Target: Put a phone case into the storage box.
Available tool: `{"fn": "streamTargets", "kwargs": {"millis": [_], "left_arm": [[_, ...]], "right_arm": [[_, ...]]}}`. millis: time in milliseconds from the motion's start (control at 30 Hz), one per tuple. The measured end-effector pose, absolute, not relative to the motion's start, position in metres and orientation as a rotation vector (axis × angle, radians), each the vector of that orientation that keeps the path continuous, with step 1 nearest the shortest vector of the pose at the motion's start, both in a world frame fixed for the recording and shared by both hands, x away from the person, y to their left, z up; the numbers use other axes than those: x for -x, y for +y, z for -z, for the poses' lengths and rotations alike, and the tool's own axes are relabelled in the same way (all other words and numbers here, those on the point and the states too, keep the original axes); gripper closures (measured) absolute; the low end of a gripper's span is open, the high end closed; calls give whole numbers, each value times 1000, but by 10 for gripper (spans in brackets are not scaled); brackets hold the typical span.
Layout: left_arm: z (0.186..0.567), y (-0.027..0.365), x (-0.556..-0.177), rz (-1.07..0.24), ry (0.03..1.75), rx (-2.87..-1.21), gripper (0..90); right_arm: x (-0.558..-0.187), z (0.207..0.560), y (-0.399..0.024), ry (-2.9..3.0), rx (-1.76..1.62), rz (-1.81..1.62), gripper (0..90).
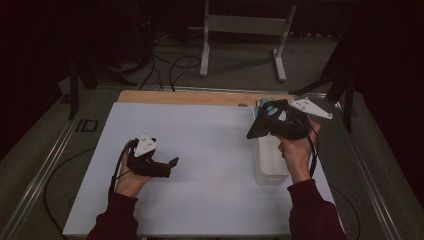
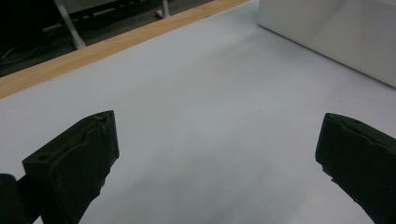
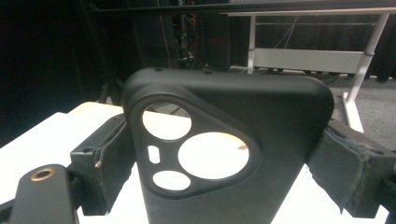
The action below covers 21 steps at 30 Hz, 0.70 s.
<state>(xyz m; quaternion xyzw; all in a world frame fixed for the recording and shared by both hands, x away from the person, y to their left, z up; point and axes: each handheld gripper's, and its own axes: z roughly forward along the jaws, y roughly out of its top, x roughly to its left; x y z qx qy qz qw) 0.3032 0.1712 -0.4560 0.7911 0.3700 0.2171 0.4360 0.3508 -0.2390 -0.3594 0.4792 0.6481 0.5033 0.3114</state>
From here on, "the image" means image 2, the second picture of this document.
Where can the white plastic tray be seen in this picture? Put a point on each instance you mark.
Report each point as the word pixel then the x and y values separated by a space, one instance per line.
pixel 336 34

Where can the white metal desk frame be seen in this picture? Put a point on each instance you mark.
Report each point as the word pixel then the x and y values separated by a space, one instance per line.
pixel 70 26

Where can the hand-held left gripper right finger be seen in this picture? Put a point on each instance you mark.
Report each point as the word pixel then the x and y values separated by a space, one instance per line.
pixel 361 158

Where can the white table mat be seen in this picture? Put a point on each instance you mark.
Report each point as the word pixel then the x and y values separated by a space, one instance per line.
pixel 202 109

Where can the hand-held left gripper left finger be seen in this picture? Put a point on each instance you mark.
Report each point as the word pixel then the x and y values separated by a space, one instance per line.
pixel 74 168

